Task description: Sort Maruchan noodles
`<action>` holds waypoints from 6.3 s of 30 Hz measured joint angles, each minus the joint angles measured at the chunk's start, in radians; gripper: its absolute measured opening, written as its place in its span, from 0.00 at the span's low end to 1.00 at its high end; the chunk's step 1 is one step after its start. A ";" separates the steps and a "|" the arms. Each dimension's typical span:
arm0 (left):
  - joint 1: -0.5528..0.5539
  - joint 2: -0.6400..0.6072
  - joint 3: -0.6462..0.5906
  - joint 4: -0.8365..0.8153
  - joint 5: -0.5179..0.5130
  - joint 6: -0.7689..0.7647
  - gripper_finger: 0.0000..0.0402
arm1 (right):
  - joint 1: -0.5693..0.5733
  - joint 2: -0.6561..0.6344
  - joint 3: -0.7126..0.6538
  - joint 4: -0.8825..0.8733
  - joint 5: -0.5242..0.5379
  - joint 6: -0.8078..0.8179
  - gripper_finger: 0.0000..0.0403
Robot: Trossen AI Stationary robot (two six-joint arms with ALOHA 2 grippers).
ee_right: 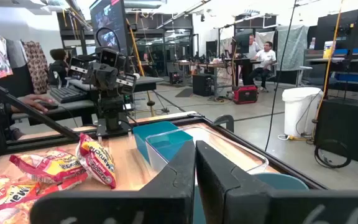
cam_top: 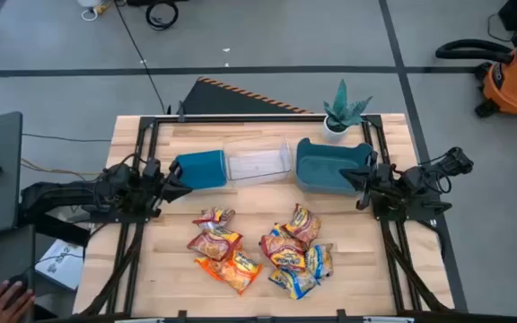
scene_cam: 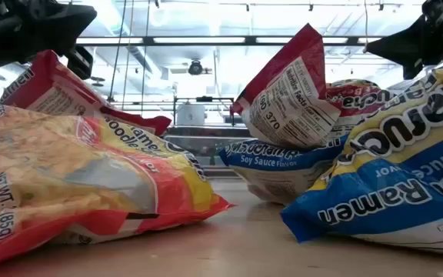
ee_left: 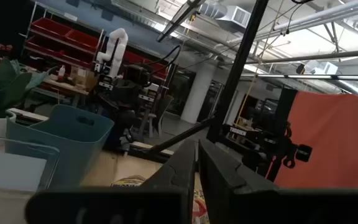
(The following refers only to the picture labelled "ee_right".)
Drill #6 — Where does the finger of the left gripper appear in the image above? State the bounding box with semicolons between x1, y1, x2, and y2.
104;65;137;95
67;55;105;88

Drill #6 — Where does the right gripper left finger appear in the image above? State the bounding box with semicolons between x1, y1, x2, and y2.
29;140;196;224

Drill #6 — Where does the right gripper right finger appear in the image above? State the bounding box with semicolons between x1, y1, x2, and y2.
196;140;358;224

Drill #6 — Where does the red yellow noodle packet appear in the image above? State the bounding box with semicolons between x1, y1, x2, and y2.
75;133;117;190
0;174;83;224
9;148;89;184

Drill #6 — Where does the person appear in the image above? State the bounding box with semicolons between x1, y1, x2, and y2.
248;41;277;93
47;48;71;88
247;33;262;60

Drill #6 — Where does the black keyboard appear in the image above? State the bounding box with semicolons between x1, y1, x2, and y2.
48;85;89;104

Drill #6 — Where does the black desk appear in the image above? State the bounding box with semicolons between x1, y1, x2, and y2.
11;76;165;125

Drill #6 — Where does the brown patterned cloth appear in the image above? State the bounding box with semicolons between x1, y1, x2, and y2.
22;40;50;95

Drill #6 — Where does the black computer mouse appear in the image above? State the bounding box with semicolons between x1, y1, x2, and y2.
37;101;60;110

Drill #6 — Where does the large black monitor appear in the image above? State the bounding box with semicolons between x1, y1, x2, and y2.
89;0;130;57

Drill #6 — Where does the person's hand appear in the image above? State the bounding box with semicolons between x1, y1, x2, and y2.
10;94;55;113

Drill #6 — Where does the teal rectangular plastic bin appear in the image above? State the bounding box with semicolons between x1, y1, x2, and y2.
132;121;195;164

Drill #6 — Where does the black computer tower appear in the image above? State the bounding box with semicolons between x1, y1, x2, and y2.
192;73;214;97

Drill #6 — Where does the black table clamp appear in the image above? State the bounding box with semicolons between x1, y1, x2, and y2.
213;114;235;134

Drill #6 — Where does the red black equipment box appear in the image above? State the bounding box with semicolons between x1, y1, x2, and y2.
232;85;259;105

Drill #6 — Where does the white trash bin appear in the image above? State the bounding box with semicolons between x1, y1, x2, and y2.
282;86;324;138

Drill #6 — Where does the black cabinet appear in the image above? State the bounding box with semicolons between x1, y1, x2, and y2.
314;98;358;169

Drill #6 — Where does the grey tarp sheet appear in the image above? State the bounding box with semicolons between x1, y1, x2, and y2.
275;24;310;72

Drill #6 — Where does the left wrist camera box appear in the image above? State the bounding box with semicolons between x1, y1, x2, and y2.
99;48;120;68

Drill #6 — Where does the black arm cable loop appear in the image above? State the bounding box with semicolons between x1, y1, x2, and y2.
95;27;121;52

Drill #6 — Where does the black diagonal frame strut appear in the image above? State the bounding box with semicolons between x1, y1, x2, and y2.
0;67;80;141

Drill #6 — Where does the coiled black cable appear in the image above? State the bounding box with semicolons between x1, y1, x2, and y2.
314;139;352;169

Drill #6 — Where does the hanging black cable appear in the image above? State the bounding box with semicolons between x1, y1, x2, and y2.
264;0;298;152

